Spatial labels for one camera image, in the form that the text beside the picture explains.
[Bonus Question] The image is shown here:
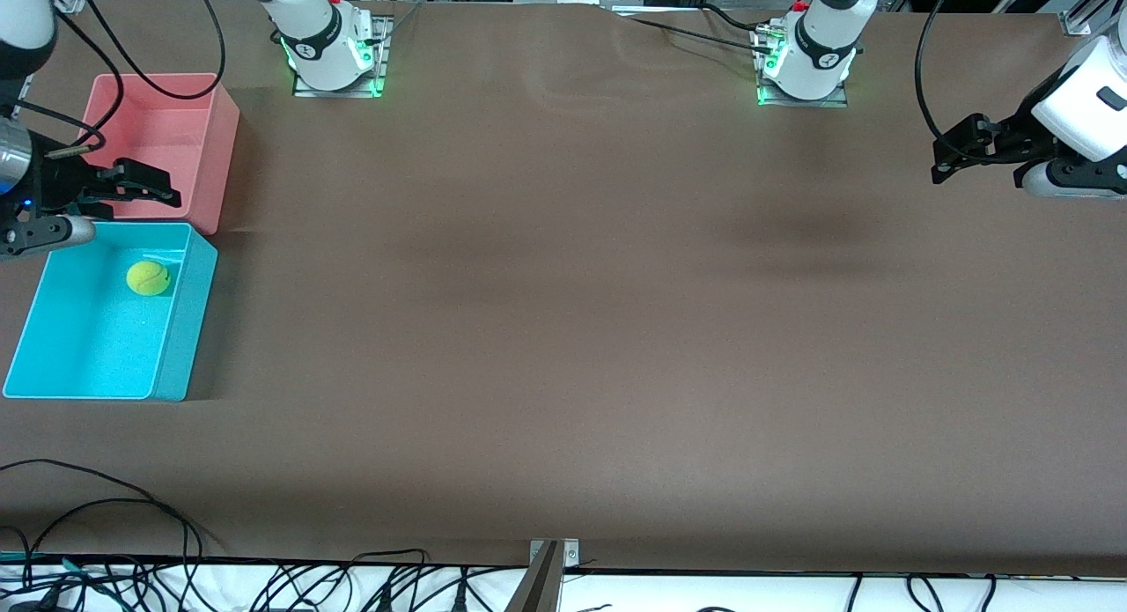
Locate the yellow-green tennis ball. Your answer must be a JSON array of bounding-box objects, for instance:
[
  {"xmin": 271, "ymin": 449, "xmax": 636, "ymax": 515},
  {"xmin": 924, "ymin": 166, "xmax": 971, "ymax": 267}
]
[{"xmin": 126, "ymin": 259, "xmax": 172, "ymax": 298}]

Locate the pink plastic bin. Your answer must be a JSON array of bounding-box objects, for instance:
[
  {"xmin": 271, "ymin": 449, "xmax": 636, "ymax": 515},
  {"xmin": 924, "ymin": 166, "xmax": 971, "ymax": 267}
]
[{"xmin": 66, "ymin": 72, "xmax": 241, "ymax": 236}]

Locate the blue plastic bin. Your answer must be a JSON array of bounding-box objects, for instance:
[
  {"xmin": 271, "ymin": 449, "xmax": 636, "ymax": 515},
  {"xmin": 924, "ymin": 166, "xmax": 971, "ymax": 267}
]
[{"xmin": 2, "ymin": 221, "xmax": 219, "ymax": 402}]

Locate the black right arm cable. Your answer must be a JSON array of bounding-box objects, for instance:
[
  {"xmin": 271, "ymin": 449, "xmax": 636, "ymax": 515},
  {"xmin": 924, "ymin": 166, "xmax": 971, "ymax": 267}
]
[
  {"xmin": 0, "ymin": 4, "xmax": 124, "ymax": 159},
  {"xmin": 75, "ymin": 0, "xmax": 225, "ymax": 100}
]

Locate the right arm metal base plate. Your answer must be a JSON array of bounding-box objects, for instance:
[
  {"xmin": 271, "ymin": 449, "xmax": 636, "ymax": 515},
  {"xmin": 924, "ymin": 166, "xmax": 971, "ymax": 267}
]
[{"xmin": 292, "ymin": 18, "xmax": 389, "ymax": 99}]

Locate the long black looping cable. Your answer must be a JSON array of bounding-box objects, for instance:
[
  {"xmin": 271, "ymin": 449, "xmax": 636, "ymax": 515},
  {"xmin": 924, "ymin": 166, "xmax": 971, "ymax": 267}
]
[
  {"xmin": 18, "ymin": 498, "xmax": 205, "ymax": 564},
  {"xmin": 0, "ymin": 458, "xmax": 193, "ymax": 564}
]

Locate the black cable to arm base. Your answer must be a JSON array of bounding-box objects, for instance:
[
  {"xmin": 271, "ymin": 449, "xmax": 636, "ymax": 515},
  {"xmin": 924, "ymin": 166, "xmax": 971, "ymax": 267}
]
[{"xmin": 616, "ymin": 13, "xmax": 776, "ymax": 56}]

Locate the teal cable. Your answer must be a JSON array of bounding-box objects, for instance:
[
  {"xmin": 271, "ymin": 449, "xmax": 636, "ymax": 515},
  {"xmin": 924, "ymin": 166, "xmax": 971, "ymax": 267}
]
[{"xmin": 0, "ymin": 552, "xmax": 120, "ymax": 579}]

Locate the grey aluminium camera post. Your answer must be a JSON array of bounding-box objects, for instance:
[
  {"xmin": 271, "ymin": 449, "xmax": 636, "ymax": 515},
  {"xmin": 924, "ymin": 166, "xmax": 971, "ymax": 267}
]
[{"xmin": 502, "ymin": 542, "xmax": 564, "ymax": 612}]

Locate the small metal bracket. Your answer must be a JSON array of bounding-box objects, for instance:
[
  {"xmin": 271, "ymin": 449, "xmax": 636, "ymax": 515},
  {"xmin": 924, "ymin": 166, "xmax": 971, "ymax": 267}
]
[{"xmin": 530, "ymin": 539, "xmax": 580, "ymax": 569}]

